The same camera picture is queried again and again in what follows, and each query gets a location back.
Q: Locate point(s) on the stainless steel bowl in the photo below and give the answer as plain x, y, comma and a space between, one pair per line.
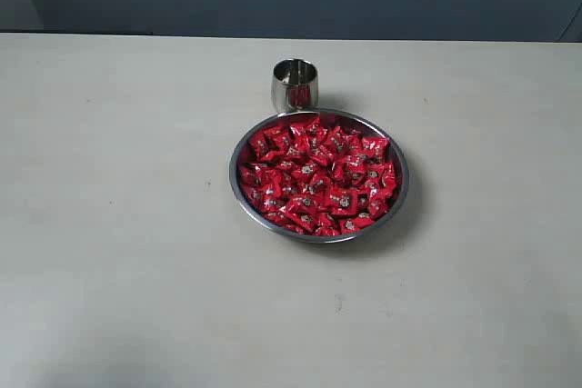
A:
394, 152

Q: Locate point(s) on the small steel cup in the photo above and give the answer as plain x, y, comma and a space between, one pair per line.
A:
294, 85

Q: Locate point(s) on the red wrapped candy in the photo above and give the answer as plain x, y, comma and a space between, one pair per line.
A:
340, 198
302, 203
355, 224
375, 144
279, 137

